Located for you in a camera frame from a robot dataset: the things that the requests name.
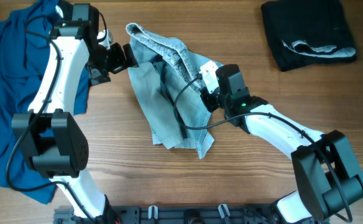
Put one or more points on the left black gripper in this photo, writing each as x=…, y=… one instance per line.
x=120, y=63

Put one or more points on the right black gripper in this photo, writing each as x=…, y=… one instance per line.
x=209, y=101

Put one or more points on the light blue denim shorts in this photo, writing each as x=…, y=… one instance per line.
x=167, y=92

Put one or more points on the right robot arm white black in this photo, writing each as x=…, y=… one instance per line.
x=328, y=176

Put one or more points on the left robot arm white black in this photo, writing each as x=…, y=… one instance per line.
x=48, y=136

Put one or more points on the black garment under blue shirt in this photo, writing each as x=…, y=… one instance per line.
x=64, y=9

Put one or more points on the dark blue shirt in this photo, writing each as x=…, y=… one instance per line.
x=23, y=59

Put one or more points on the folded black garment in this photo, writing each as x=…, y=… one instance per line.
x=306, y=32

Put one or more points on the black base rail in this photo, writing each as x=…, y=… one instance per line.
x=248, y=214

